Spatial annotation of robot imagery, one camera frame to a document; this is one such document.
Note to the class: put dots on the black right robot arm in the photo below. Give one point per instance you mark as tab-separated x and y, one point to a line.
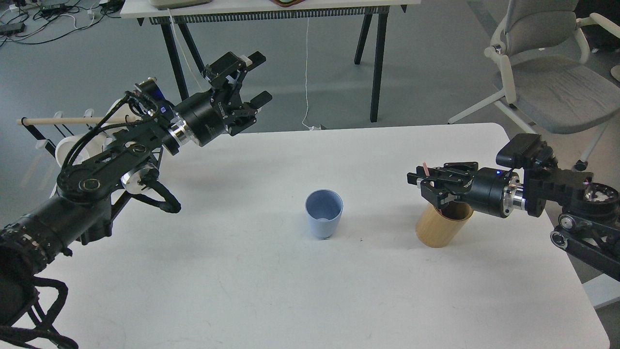
529	177

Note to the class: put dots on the blue plastic cup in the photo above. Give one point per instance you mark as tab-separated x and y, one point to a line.
323	209

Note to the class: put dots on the pink chopstick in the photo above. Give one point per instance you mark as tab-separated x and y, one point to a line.
426	169

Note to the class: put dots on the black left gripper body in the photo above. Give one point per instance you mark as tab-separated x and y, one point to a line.
206	115

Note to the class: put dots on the grey office chair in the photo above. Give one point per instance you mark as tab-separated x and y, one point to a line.
559	94

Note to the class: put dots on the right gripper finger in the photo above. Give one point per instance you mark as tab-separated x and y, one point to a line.
452	171
438	192

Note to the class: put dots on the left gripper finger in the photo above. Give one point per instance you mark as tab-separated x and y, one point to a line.
244	116
227	73

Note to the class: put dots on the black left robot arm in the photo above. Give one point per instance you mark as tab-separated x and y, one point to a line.
30	304

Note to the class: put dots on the white cup on rack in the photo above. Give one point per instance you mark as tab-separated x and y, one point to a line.
122	115

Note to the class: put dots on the black wire cup rack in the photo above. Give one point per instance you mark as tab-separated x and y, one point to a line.
48	140

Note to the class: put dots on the bamboo cylinder holder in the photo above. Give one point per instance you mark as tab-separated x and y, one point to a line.
438	226

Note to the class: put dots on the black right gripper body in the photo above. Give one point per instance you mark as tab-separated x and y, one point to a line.
489	191

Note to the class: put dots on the background white desk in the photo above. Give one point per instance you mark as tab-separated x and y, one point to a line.
184	23

